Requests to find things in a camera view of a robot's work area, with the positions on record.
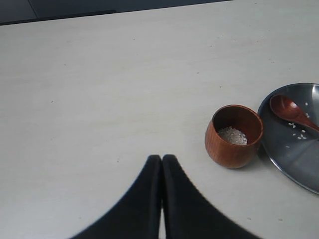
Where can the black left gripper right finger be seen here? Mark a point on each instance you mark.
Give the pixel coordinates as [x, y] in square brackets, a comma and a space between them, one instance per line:
[187, 214]

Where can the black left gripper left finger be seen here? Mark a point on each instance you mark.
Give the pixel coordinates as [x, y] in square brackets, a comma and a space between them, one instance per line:
[137, 214]

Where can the brown wooden spoon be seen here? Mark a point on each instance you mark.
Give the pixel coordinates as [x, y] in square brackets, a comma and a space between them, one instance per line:
[288, 110]

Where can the brown wooden cup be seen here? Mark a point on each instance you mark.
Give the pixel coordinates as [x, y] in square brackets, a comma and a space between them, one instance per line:
[227, 154]

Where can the round steel plate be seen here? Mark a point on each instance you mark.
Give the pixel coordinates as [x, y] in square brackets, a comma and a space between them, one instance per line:
[294, 148]

